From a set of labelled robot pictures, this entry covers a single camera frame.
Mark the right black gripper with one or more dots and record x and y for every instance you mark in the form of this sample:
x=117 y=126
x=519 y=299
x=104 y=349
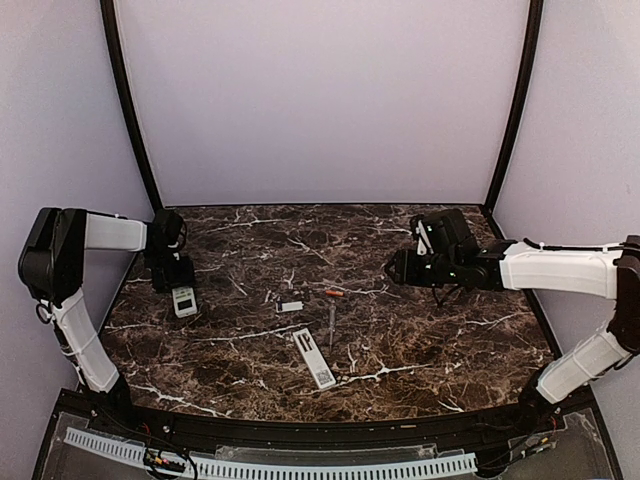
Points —
x=405 y=271

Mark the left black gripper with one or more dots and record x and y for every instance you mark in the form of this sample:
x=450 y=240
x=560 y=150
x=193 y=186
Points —
x=186 y=277

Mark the small white remote control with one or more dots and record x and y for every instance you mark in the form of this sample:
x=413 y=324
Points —
x=184 y=301

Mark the clear handle screwdriver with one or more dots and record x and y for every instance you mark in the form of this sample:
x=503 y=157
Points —
x=332 y=323

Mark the white battery cover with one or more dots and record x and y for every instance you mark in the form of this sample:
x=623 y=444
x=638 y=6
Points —
x=290 y=307

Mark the long white remote control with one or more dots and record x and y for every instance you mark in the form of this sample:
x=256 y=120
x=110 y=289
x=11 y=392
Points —
x=314 y=359

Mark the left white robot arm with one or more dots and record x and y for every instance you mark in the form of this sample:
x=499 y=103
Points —
x=51 y=266

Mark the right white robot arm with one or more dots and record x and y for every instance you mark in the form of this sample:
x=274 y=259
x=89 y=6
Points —
x=447 y=253

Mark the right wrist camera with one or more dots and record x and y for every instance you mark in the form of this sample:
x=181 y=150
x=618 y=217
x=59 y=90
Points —
x=419 y=233

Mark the white slotted cable duct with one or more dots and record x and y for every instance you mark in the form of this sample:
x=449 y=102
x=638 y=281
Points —
x=253 y=463

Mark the black front table rail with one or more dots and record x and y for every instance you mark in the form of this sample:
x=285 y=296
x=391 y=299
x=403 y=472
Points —
x=484 y=430

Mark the left black frame post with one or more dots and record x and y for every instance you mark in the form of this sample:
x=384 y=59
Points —
x=128 y=109

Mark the black frame post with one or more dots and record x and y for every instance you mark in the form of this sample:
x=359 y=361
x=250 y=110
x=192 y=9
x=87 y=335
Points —
x=128 y=109
x=525 y=69

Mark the right black frame post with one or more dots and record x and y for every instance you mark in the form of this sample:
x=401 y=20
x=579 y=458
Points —
x=525 y=69

